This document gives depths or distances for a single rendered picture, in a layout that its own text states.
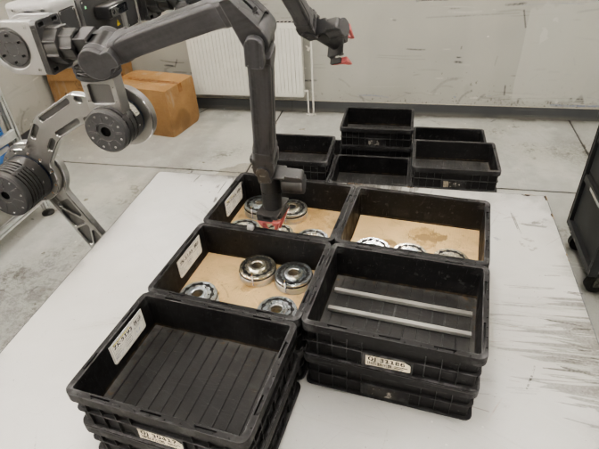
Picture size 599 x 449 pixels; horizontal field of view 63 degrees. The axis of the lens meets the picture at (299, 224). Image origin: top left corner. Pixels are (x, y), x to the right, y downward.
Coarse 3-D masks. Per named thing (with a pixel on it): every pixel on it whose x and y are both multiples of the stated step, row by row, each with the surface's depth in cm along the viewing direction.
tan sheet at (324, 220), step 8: (312, 208) 162; (240, 216) 160; (312, 216) 158; (320, 216) 158; (328, 216) 158; (336, 216) 157; (288, 224) 155; (296, 224) 155; (304, 224) 155; (312, 224) 155; (320, 224) 154; (328, 224) 154; (296, 232) 152; (328, 232) 151
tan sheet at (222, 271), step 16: (208, 256) 145; (224, 256) 144; (208, 272) 139; (224, 272) 138; (224, 288) 133; (240, 288) 133; (256, 288) 132; (272, 288) 132; (240, 304) 128; (256, 304) 127
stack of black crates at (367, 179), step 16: (336, 160) 262; (352, 160) 265; (368, 160) 263; (384, 160) 261; (400, 160) 259; (336, 176) 261; (352, 176) 266; (368, 176) 265; (384, 176) 264; (400, 176) 263
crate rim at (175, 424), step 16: (192, 304) 114; (208, 304) 114; (256, 320) 110; (272, 320) 109; (112, 336) 108; (288, 336) 105; (96, 352) 104; (288, 352) 103; (272, 368) 98; (272, 384) 95; (80, 400) 96; (96, 400) 94; (112, 400) 94; (128, 416) 93; (144, 416) 91; (160, 416) 91; (256, 416) 90; (192, 432) 89; (208, 432) 88; (224, 432) 87; (256, 432) 90; (240, 448) 87
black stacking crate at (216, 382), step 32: (128, 320) 112; (160, 320) 122; (192, 320) 118; (224, 320) 114; (128, 352) 114; (160, 352) 116; (192, 352) 116; (224, 352) 115; (256, 352) 115; (96, 384) 104; (128, 384) 109; (160, 384) 109; (192, 384) 108; (224, 384) 108; (256, 384) 107; (96, 416) 101; (192, 416) 102; (224, 416) 101; (192, 448) 95; (224, 448) 91; (256, 448) 95
